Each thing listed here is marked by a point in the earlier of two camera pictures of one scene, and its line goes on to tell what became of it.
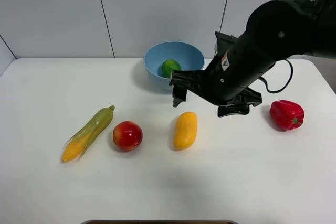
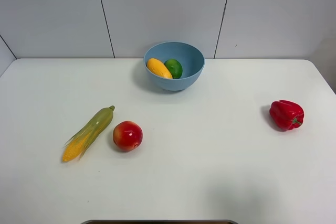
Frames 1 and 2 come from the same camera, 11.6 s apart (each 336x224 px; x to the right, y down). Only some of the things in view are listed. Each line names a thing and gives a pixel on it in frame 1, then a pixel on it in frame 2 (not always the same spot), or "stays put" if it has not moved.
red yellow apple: (127, 136) stays put
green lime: (168, 66) stays put
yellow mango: (186, 130) -> (158, 67)
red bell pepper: (285, 115) stays put
